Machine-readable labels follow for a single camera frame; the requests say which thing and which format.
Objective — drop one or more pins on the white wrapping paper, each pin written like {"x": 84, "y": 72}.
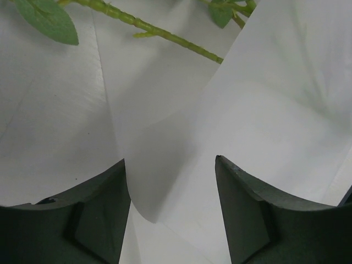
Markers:
{"x": 278, "y": 107}

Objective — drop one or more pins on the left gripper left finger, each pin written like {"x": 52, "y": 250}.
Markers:
{"x": 84, "y": 224}

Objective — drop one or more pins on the pink flower bouquet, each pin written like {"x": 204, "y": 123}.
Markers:
{"x": 51, "y": 20}

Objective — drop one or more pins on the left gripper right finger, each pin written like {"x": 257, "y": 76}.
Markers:
{"x": 264, "y": 224}

